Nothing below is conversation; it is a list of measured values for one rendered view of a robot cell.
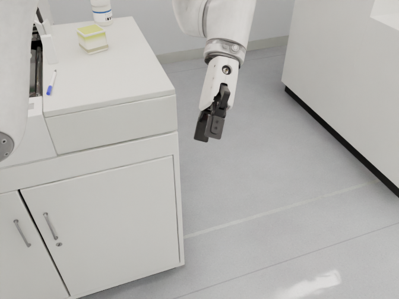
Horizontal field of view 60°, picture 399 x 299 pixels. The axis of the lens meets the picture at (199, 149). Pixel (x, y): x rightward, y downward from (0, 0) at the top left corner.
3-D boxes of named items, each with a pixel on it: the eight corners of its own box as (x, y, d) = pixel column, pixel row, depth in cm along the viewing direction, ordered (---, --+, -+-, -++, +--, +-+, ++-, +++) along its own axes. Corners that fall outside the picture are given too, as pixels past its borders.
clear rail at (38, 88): (37, 49, 132) (36, 45, 131) (41, 48, 133) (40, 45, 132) (36, 96, 106) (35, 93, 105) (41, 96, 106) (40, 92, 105)
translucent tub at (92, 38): (79, 48, 115) (74, 28, 111) (100, 43, 118) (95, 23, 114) (88, 56, 110) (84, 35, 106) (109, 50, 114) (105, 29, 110)
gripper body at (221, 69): (249, 55, 66) (238, 111, 65) (232, 69, 76) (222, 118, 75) (213, 44, 65) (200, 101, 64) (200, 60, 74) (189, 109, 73)
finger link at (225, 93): (234, 78, 61) (227, 107, 61) (221, 85, 69) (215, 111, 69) (228, 76, 61) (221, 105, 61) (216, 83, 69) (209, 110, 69)
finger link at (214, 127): (232, 103, 63) (224, 139, 62) (226, 106, 66) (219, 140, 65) (215, 98, 62) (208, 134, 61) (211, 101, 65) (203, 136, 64)
